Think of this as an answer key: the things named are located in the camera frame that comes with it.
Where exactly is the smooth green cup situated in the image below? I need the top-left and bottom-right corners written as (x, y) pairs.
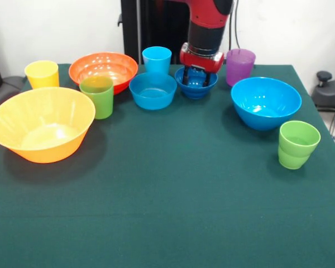
top-left (79, 75), bottom-right (114, 120)

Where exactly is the red-orange bowl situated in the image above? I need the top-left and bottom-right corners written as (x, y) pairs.
top-left (68, 51), bottom-right (139, 95)

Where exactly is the large blue bowl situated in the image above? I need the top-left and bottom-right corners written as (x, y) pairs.
top-left (230, 76), bottom-right (303, 131)

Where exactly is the black hanging cable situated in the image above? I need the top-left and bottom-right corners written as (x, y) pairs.
top-left (229, 0), bottom-right (242, 50)

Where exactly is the purple cup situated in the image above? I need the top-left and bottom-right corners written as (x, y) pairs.
top-left (226, 48), bottom-right (257, 88)

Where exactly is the large yellow-orange bowl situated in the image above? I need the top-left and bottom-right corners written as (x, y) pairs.
top-left (0, 87), bottom-right (97, 164)

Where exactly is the small light blue bowl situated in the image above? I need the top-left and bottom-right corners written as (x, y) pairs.
top-left (128, 72), bottom-right (178, 111)

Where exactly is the grey black stand base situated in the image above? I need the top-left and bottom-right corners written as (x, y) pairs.
top-left (0, 75), bottom-right (27, 112)
top-left (311, 70), bottom-right (335, 112)

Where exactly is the yellow cup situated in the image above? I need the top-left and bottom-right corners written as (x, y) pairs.
top-left (24, 60), bottom-right (60, 90)

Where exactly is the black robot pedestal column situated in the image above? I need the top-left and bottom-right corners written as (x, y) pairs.
top-left (117, 0), bottom-right (195, 65)

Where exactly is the small dark blue bowl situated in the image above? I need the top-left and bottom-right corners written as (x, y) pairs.
top-left (174, 66), bottom-right (219, 100)

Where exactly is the light blue cup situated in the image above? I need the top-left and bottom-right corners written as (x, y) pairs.
top-left (141, 46), bottom-right (173, 76)

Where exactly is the dark green tablecloth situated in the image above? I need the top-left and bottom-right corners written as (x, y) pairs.
top-left (0, 63), bottom-right (335, 268)

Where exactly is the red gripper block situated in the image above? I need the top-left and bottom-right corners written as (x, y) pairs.
top-left (179, 43), bottom-right (225, 88)

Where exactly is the ridged green cup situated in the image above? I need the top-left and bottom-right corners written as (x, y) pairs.
top-left (277, 120), bottom-right (322, 170)

